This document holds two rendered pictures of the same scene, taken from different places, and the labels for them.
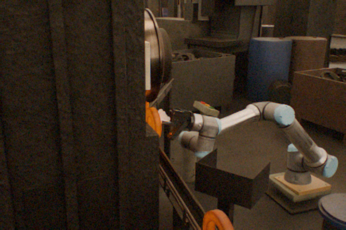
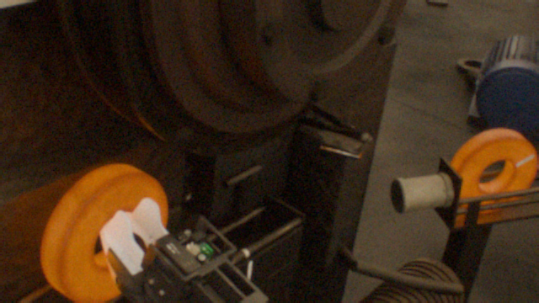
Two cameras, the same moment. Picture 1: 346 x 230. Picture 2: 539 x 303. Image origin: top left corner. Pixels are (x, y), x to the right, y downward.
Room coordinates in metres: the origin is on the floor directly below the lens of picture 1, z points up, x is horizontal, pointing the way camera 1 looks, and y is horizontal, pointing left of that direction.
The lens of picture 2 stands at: (1.44, -0.52, 1.31)
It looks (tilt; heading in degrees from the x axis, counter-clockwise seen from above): 30 degrees down; 58
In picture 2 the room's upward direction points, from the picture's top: 7 degrees clockwise
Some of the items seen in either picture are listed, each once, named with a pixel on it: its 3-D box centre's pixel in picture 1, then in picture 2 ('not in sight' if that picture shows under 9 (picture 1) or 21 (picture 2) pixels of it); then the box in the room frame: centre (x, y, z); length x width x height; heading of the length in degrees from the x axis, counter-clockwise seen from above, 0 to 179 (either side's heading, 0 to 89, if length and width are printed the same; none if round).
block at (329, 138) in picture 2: not in sight; (322, 195); (2.04, 0.27, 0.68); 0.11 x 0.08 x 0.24; 112
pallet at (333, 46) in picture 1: (333, 52); not in sight; (9.41, -4.08, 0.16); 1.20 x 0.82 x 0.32; 12
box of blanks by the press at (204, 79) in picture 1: (184, 82); not in sight; (4.57, -0.13, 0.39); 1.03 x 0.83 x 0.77; 127
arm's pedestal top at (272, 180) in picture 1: (297, 183); not in sight; (2.40, -0.92, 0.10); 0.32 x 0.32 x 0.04; 21
